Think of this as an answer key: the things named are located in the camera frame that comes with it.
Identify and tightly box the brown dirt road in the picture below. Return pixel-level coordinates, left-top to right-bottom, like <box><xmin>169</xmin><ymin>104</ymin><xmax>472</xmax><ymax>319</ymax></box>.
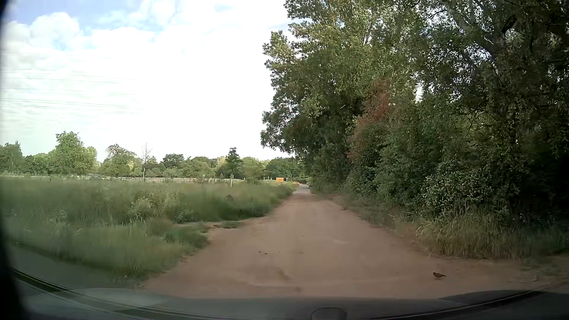
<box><xmin>141</xmin><ymin>184</ymin><xmax>569</xmax><ymax>299</ymax></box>

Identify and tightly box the thin bare tree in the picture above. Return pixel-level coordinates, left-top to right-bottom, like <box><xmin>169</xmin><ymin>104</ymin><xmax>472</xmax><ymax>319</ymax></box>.
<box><xmin>140</xmin><ymin>143</ymin><xmax>153</xmax><ymax>183</ymax></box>

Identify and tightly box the car's own bonnet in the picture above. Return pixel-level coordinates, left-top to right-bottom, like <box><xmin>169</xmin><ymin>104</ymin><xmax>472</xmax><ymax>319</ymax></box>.
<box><xmin>13</xmin><ymin>270</ymin><xmax>569</xmax><ymax>320</ymax></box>

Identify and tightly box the wood of green trees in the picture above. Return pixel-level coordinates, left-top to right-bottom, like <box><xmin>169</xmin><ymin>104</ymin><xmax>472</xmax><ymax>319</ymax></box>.
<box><xmin>260</xmin><ymin>0</ymin><xmax>569</xmax><ymax>223</ymax></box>

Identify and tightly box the long low fence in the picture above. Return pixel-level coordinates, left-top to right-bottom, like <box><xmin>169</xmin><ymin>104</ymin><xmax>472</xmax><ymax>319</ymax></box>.
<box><xmin>0</xmin><ymin>174</ymin><xmax>245</xmax><ymax>184</ymax></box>

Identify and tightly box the row of distant trees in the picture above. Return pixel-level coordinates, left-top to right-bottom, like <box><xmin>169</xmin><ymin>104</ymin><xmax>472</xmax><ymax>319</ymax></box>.
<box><xmin>0</xmin><ymin>131</ymin><xmax>307</xmax><ymax>182</ymax></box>

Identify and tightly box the tall grass field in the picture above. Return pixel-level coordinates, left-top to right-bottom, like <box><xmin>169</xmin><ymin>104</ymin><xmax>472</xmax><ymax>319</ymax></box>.
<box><xmin>0</xmin><ymin>176</ymin><xmax>296</xmax><ymax>281</ymax></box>

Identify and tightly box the grass verge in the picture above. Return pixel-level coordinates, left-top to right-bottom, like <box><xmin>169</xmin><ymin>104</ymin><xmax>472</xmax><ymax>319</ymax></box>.
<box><xmin>311</xmin><ymin>187</ymin><xmax>569</xmax><ymax>267</ymax></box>

